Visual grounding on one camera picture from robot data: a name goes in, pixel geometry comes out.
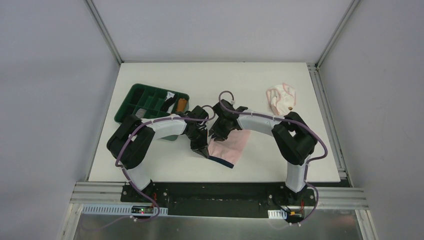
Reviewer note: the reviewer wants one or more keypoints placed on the grey striped rolled cloth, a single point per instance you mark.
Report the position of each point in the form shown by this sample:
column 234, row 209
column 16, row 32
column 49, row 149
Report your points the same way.
column 140, row 113

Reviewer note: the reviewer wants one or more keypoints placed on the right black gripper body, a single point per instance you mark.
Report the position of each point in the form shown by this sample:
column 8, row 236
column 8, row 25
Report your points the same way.
column 219, row 133

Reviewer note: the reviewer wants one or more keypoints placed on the aluminium front rail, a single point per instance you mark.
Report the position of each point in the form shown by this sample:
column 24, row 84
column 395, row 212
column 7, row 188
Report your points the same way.
column 340, row 198

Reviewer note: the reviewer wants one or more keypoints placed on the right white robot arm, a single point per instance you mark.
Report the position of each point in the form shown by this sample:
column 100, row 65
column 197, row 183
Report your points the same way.
column 294, row 139

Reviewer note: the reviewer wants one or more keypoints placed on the small white cable duct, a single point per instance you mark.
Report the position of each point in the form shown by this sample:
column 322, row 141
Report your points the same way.
column 277, row 214

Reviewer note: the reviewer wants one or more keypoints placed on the right side aluminium rail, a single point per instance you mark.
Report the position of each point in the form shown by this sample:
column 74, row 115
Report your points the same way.
column 325, row 109

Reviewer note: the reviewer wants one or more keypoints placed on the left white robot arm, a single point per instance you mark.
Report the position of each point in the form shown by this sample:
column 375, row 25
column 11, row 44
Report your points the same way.
column 130, row 143

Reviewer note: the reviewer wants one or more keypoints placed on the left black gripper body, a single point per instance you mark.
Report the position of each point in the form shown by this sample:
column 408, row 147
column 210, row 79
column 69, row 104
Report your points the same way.
column 199, row 143

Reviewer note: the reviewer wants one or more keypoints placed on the black white rolled cloth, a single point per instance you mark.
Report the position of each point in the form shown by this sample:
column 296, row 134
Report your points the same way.
column 169, row 101

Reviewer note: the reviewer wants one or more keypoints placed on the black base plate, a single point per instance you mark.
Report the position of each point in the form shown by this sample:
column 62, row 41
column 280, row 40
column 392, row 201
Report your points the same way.
column 226, row 200

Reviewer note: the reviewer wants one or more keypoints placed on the green compartment tray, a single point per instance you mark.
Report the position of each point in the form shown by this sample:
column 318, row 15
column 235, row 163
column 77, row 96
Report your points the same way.
column 147, row 97

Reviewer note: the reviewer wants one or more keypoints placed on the pink underwear navy trim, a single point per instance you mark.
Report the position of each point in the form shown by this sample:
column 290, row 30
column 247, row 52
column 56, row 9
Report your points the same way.
column 229, row 151

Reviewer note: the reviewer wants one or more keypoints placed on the white slotted cable duct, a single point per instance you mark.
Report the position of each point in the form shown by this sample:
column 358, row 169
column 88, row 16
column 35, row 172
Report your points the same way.
column 124, row 210

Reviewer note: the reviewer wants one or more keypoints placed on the aluminium rail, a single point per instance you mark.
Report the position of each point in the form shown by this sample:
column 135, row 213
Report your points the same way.
column 325, row 109
column 340, row 198

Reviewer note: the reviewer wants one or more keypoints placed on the white underwear pink trim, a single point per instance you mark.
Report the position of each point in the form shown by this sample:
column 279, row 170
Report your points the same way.
column 281, row 99

